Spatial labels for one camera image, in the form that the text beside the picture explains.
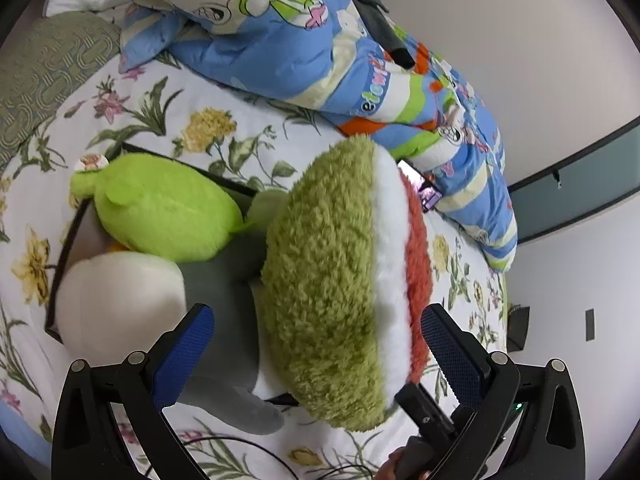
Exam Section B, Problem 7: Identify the blue cartoon striped quilt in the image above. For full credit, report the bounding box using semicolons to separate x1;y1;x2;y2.
120;0;518;272

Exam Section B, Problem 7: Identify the black object by wall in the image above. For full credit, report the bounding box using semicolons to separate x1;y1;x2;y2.
506;304;530;352

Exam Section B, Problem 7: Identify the orange pumpkin plush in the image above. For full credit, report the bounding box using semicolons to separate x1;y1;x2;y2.
106;242;127;252

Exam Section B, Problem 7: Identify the bright green frog plush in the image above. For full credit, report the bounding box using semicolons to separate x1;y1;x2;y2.
69;152;289;265

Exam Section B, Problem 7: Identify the smartphone with lit screen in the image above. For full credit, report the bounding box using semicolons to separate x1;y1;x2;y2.
397;159;442;212

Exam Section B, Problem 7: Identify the green patterned pillow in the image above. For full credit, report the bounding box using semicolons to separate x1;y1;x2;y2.
1;12;120;167

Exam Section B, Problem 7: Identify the grey wall switch plate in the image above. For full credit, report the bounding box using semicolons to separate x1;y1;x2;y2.
585;309;596;341

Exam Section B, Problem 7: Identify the grey white plush animal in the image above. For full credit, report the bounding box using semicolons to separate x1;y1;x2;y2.
54;250;284;436

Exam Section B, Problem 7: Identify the white floral blanket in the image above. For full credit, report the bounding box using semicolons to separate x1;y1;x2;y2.
1;61;506;479

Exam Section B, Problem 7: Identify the green watermelon plush cushion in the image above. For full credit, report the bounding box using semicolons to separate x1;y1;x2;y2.
258;136;432;431

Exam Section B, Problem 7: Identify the dark green door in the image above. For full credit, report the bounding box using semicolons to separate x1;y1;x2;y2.
509;118;639;244

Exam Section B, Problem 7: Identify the person right hand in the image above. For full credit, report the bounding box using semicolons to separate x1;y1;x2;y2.
373;446;406;480

